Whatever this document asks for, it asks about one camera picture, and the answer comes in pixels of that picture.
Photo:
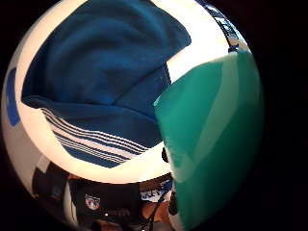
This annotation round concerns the blue white printed packet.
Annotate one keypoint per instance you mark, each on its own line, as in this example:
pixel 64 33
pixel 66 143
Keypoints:
pixel 156 193

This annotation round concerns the the person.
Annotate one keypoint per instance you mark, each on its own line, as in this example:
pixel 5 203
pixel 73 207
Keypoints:
pixel 109 199

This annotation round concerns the black bag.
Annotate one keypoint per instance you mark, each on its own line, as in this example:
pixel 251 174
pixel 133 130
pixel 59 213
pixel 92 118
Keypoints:
pixel 49 187

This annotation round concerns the blue towel with white stripes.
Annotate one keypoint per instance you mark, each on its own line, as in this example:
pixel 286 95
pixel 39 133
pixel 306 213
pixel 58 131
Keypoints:
pixel 102 64

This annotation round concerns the blue white patterned band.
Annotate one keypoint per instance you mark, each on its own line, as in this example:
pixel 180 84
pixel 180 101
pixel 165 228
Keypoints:
pixel 226 25

